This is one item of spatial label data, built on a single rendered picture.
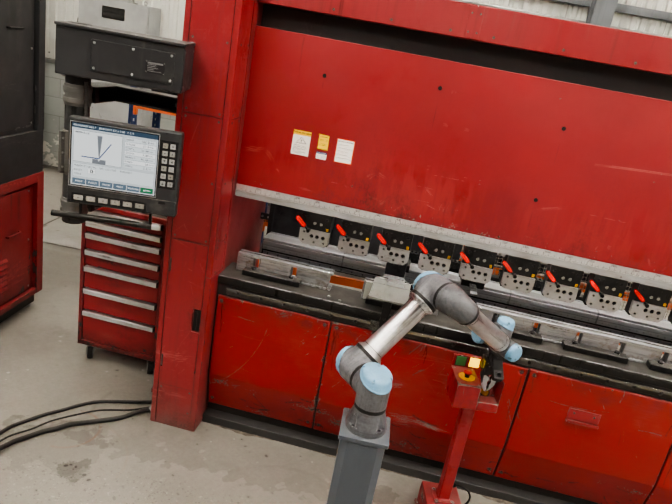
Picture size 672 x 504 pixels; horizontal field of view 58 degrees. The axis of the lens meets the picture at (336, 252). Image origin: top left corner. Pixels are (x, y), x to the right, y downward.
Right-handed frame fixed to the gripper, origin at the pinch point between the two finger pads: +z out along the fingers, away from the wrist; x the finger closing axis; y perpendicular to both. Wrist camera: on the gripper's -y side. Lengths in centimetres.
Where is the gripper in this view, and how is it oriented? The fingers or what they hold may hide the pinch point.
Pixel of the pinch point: (485, 389)
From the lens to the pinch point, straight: 284.1
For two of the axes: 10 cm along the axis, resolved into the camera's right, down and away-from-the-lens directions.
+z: -1.7, 9.0, 4.0
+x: -9.9, -1.6, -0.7
